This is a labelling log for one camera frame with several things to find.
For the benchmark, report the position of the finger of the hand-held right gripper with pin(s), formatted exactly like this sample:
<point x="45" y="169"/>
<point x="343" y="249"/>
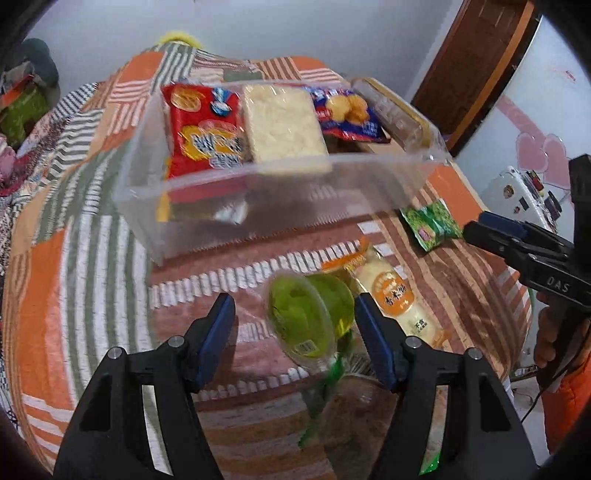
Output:
<point x="503" y="221"/>
<point x="494" y="242"/>

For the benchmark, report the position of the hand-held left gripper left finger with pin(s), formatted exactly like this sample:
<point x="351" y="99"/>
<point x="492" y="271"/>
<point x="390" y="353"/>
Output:
<point x="217" y="332"/>

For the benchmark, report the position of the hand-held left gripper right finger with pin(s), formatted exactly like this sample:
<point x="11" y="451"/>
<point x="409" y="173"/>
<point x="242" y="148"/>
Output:
<point x="374" y="337"/>

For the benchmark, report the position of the long rice cracker packet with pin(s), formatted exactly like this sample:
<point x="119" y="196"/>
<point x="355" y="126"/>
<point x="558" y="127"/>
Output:
<point x="397" y="295"/>

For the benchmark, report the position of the green jelly cup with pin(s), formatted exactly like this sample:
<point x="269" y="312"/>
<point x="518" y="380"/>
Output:
<point x="295" y="318"/>

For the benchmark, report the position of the clear plastic container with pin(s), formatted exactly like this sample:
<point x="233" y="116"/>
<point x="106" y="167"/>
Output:
<point x="277" y="198"/>

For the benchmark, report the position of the brown cake packet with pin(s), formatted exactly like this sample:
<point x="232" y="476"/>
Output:
<point x="392" y="115"/>

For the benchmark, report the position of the blue snack packet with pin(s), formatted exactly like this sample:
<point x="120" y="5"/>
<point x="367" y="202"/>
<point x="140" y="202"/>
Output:
<point x="341" y="110"/>

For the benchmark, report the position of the red snack packet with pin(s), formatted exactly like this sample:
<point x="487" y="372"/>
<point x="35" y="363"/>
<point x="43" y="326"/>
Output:
<point x="198" y="134"/>

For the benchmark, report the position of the white rice cracker packet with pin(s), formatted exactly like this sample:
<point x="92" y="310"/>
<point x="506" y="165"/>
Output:
<point x="281" y="124"/>

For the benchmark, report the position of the person's right hand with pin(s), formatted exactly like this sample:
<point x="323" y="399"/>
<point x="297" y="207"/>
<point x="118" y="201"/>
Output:
<point x="547" y="341"/>

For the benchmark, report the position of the white device with stickers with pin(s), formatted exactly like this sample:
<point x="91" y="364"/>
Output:
<point x="508" y="194"/>

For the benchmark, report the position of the small green snack packet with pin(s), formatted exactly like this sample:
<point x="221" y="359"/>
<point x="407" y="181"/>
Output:
<point x="431" y="224"/>

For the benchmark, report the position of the clear bag with green trim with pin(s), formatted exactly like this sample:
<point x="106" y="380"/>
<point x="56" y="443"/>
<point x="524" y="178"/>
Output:
<point x="321" y="401"/>

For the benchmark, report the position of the striped patchwork blanket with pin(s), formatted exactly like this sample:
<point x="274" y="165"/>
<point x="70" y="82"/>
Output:
<point x="92" y="277"/>

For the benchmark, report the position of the brown wooden door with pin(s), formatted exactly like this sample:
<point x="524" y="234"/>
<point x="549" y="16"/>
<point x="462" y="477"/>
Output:
<point x="475" y="69"/>

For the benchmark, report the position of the green printed bag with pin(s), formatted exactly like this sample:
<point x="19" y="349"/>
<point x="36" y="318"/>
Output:
<point x="23" y="110"/>

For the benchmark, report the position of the yellow curved object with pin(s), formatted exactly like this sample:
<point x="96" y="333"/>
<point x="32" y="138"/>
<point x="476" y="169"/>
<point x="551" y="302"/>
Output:
<point x="175" y="36"/>

